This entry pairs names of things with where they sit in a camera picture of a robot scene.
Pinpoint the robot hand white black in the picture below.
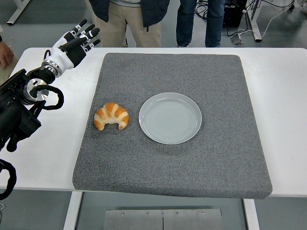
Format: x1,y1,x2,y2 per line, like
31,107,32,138
42,19,101,73

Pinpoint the croissant bread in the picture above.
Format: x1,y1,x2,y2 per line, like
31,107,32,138
94,102,130,131

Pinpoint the round grey plate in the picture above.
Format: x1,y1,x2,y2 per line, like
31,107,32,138
138,92,203,145

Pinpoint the grey metal plate with screws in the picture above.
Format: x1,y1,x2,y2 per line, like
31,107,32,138
103,208,224,230

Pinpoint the grey speckled mat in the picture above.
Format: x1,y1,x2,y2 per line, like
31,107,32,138
72,52,273,200

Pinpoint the white table leg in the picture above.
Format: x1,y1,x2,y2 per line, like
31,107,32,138
62,191,83,230
242,198,260,230

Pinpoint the grey power strip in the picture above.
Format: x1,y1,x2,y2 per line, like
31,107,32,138
230,33,245,46

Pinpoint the black equipment box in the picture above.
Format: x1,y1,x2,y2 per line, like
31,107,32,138
223,0,248,28

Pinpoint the white desk frame leg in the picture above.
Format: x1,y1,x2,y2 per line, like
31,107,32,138
246,0,262,43
6,0,31,26

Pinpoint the black cable bundle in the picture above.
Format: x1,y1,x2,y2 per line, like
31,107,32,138
194,0,210,20

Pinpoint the white cable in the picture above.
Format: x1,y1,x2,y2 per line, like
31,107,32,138
230,4,297,39

